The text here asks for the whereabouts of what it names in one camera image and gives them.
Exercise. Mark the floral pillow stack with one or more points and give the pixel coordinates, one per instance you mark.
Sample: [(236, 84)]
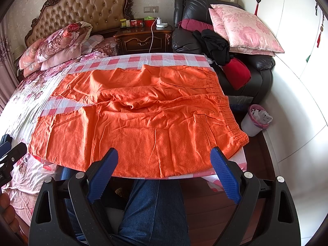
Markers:
[(73, 43)]

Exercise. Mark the orange pants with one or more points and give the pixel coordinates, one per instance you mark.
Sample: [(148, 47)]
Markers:
[(163, 121)]

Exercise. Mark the white wardrobe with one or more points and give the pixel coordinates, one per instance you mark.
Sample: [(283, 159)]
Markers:
[(297, 136)]

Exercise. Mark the black leather armchair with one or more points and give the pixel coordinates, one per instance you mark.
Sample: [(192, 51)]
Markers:
[(260, 66)]

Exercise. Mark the red white checkered board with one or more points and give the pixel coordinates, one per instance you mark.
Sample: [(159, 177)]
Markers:
[(153, 64)]

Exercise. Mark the red cushion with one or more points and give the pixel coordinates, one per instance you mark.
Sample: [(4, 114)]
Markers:
[(237, 74)]

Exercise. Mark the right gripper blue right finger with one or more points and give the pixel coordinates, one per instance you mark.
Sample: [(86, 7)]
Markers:
[(228, 173)]

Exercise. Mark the white trash bin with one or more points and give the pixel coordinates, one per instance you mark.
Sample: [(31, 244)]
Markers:
[(256, 119)]

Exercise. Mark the black clothes pile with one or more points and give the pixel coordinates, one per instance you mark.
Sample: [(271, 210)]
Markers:
[(213, 46)]

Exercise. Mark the blue jeans leg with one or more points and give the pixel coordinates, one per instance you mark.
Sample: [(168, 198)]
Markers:
[(154, 215)]

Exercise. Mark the pink floral cushions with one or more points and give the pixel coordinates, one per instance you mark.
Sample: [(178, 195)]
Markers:
[(244, 31)]

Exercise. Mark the floral bed sheet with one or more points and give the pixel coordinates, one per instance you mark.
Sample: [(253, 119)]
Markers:
[(34, 99)]

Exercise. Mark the tufted brown headboard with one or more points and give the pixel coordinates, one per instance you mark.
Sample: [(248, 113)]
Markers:
[(103, 15)]

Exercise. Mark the left hand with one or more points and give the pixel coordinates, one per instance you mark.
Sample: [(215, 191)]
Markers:
[(9, 213)]

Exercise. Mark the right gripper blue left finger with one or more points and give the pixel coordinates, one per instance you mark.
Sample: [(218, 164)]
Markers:
[(99, 174)]

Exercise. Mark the maroon cushion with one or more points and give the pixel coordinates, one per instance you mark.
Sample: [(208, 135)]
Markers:
[(194, 25)]

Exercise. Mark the wooden nightstand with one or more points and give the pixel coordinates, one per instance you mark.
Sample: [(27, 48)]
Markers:
[(144, 40)]

